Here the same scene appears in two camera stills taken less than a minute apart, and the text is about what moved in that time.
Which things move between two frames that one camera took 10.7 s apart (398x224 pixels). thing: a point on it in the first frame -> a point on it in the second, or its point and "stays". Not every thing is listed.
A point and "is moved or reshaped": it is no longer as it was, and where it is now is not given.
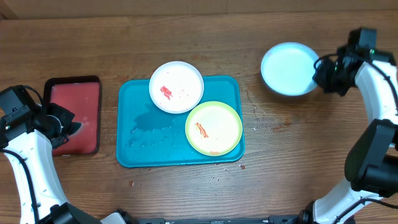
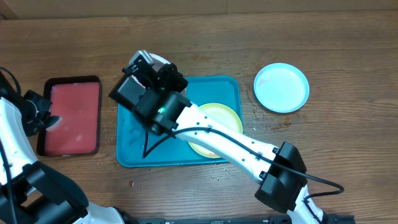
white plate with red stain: [176, 87] is moved or reshaped
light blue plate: [288, 69] -> [281, 88]
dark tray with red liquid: [82, 95] stays
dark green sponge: [74, 126] is moved or reshaped
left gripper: [67, 116] -> [45, 103]
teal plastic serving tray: [148, 135] stays
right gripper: [321, 78] -> [173, 76]
